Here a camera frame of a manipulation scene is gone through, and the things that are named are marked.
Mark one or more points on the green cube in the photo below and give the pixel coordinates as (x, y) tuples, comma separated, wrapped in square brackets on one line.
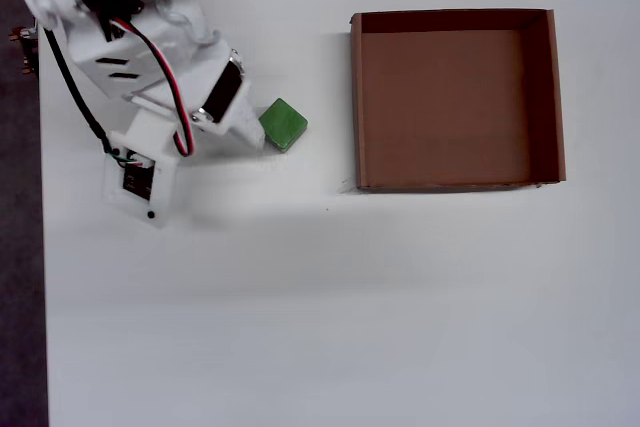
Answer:
[(282, 123)]

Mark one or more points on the small brown metal fixture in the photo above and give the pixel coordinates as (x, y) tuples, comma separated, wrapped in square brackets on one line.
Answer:
[(25, 49)]

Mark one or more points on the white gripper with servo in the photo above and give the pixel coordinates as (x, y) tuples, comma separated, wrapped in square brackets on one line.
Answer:
[(223, 93)]

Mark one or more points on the brown cardboard box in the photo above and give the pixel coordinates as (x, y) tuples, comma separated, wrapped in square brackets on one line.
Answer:
[(445, 107)]

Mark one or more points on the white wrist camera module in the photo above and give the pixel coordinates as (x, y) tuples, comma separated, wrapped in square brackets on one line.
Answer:
[(162, 187)]

